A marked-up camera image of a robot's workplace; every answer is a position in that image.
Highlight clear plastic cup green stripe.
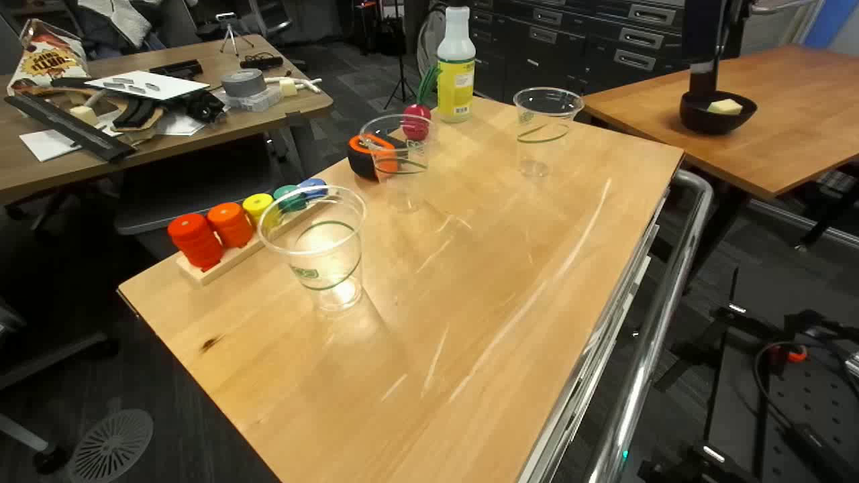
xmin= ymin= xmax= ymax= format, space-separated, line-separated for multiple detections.
xmin=511 ymin=82 xmax=589 ymax=173
xmin=356 ymin=109 xmax=437 ymax=203

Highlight black drawer cabinet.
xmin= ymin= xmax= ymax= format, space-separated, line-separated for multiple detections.
xmin=468 ymin=0 xmax=720 ymax=100

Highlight small white plastic pieces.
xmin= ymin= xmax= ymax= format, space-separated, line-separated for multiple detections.
xmin=267 ymin=71 xmax=327 ymax=96

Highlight red peg cylinder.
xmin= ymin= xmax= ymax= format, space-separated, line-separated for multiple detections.
xmin=166 ymin=212 xmax=225 ymax=273

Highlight wooden peg toy base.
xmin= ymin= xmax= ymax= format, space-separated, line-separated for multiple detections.
xmin=175 ymin=212 xmax=299 ymax=286

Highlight black stand with orange clamp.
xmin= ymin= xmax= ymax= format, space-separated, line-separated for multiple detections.
xmin=640 ymin=266 xmax=859 ymax=483

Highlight red toy apple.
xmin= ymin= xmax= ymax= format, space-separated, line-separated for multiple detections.
xmin=399 ymin=101 xmax=434 ymax=144

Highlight white bottle yellow label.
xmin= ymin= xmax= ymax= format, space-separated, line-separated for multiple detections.
xmin=434 ymin=2 xmax=481 ymax=126

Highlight round grey floor base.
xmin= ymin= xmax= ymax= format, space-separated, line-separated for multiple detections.
xmin=64 ymin=408 xmax=155 ymax=483

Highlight long black flat bar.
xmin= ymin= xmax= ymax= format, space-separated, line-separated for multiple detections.
xmin=3 ymin=91 xmax=140 ymax=164

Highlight orange black tape measure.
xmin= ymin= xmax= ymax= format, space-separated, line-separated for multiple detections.
xmin=346 ymin=132 xmax=411 ymax=184

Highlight clear plastic cup green logo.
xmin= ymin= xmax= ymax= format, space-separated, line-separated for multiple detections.
xmin=256 ymin=183 xmax=371 ymax=317

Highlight dark wooden cluttered desk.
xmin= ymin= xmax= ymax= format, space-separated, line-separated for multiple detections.
xmin=0 ymin=31 xmax=335 ymax=210

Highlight white printed paper sheet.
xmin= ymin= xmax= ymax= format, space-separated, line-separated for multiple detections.
xmin=84 ymin=66 xmax=209 ymax=101

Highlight black curved straps bundle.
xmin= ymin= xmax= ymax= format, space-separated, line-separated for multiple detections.
xmin=115 ymin=87 xmax=228 ymax=128

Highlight blue panel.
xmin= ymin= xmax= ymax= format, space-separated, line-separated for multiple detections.
xmin=801 ymin=0 xmax=859 ymax=54

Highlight small white paper note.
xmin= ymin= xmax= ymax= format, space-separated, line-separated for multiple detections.
xmin=20 ymin=126 xmax=85 ymax=164

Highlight blue peg cylinder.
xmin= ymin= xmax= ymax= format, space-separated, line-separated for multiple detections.
xmin=295 ymin=173 xmax=332 ymax=203

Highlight green peg cylinder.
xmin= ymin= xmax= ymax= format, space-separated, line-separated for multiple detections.
xmin=271 ymin=183 xmax=308 ymax=214

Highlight metal cart rail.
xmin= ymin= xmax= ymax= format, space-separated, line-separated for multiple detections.
xmin=589 ymin=169 xmax=720 ymax=483

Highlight snack chip bag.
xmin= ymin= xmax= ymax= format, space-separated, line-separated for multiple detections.
xmin=6 ymin=18 xmax=91 ymax=96

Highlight black flat device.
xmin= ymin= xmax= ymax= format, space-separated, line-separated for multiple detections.
xmin=147 ymin=59 xmax=207 ymax=82

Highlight orange peg cylinder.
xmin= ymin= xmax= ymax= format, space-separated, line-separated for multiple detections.
xmin=207 ymin=202 xmax=258 ymax=251

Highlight yellow peg cylinder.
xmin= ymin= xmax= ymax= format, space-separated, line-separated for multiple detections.
xmin=242 ymin=191 xmax=276 ymax=224

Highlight green plastic object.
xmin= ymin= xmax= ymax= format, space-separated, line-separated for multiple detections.
xmin=414 ymin=61 xmax=444 ymax=112

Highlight grey tape roll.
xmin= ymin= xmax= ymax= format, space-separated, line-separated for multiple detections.
xmin=221 ymin=66 xmax=269 ymax=101

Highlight black bowl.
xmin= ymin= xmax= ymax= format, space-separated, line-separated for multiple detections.
xmin=676 ymin=87 xmax=759 ymax=137

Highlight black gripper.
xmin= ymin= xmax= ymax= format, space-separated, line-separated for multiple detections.
xmin=685 ymin=54 xmax=722 ymax=101

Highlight black remote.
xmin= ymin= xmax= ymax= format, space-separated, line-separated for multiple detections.
xmin=236 ymin=50 xmax=288 ymax=71

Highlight black camera tripod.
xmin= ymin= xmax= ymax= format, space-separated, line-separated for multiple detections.
xmin=382 ymin=0 xmax=418 ymax=112

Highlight pale yellow food block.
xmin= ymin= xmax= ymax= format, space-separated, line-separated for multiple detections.
xmin=705 ymin=96 xmax=746 ymax=117

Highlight brown wooden side table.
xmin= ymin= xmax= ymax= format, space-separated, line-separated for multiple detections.
xmin=575 ymin=43 xmax=859 ymax=298

